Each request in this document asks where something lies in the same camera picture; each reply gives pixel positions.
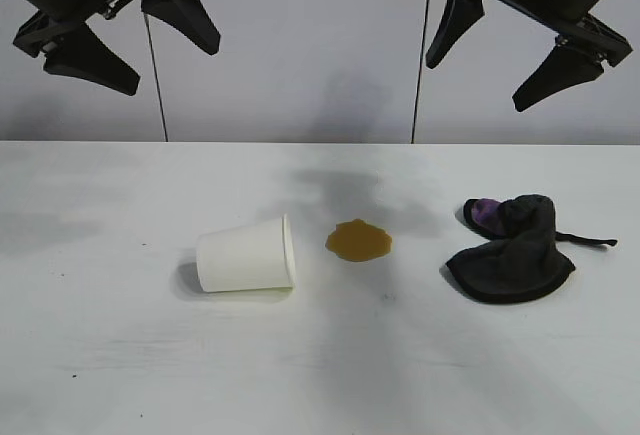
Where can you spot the dark grey purple cloth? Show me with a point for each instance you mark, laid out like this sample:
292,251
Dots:
515,260

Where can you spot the white paper cup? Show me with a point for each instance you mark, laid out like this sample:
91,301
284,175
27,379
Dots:
240,255

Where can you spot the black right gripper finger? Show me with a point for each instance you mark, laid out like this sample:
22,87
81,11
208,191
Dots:
460,15
560,77

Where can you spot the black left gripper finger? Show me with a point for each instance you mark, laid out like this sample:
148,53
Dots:
90,62
187,15

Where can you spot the thin black wall strip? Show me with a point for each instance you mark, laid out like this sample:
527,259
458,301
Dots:
160,105
415,115

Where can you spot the brown liquid spill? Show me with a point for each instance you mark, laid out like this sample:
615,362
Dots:
357,241

